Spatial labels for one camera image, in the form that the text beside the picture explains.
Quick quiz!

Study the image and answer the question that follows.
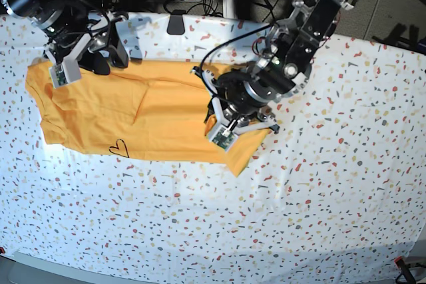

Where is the red clamp at corner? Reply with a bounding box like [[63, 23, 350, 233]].
[[394, 257, 417, 284]]

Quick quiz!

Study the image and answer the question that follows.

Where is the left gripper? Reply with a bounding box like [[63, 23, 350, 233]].
[[192, 65, 280, 134]]

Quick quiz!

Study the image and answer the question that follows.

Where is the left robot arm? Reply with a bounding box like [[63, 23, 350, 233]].
[[194, 0, 356, 141]]

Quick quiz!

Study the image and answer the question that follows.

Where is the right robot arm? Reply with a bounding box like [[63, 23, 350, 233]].
[[1, 0, 129, 84]]

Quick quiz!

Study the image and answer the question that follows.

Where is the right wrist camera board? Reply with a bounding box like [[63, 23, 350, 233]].
[[49, 61, 81, 88]]

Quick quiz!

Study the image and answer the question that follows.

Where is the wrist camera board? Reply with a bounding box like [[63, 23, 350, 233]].
[[207, 123, 239, 152], [49, 61, 81, 88]]

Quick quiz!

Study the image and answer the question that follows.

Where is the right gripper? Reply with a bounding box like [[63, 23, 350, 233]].
[[44, 11, 129, 75]]

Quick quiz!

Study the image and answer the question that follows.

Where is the terrazzo-patterned white tablecloth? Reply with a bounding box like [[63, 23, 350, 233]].
[[1, 13, 425, 283]]

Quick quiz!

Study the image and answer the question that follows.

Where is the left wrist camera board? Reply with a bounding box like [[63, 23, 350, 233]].
[[207, 123, 239, 152]]

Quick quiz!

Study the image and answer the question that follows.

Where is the white table leg post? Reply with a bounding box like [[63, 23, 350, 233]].
[[222, 0, 236, 19]]

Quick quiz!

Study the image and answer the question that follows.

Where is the yellow T-shirt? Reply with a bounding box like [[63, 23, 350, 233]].
[[25, 61, 267, 175]]

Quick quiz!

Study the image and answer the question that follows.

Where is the black table clamp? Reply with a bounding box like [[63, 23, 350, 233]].
[[166, 9, 186, 35]]

